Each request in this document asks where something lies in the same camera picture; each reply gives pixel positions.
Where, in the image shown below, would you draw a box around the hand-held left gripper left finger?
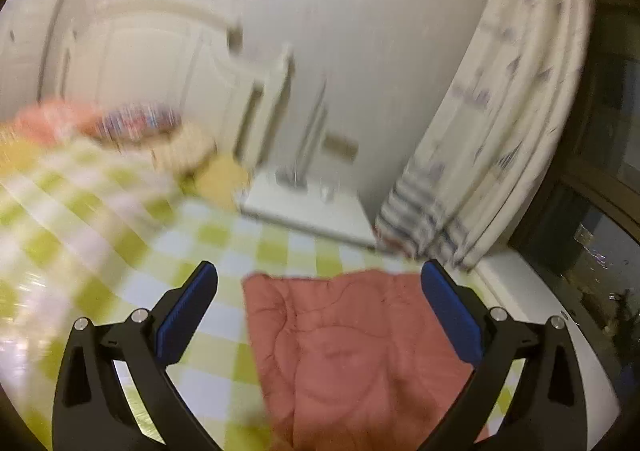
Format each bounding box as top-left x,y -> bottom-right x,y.
52,260 -> 219,451

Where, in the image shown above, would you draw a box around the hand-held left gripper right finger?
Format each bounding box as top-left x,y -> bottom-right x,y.
420,258 -> 588,451

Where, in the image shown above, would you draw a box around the pink quilted comforter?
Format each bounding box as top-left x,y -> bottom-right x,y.
242,268 -> 501,451

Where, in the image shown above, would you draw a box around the white window sill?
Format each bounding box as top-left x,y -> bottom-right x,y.
472,250 -> 609,434

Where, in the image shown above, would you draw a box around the green checked bed sheet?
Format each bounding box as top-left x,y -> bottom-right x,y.
0,136 -> 526,451

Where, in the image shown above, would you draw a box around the yellow pillow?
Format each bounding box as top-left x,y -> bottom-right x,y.
192,153 -> 252,212

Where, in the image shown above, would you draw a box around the white nightstand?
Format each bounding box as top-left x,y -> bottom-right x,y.
239,168 -> 387,250

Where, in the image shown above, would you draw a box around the dark window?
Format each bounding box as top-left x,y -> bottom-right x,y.
510,0 -> 640,384

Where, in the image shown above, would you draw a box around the patterned pillow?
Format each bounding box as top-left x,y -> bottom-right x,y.
99,102 -> 182,148

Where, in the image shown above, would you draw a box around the pale patterned curtain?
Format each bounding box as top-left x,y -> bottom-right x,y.
375,0 -> 599,273

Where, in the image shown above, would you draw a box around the pink cloth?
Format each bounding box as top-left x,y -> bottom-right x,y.
14,100 -> 103,144

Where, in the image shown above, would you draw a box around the white bed headboard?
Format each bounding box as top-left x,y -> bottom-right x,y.
50,0 -> 296,172

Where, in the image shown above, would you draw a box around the white wardrobe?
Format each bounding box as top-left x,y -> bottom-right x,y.
0,0 -> 76,118

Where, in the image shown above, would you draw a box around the wall socket plate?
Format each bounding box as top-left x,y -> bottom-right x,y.
322,133 -> 360,160

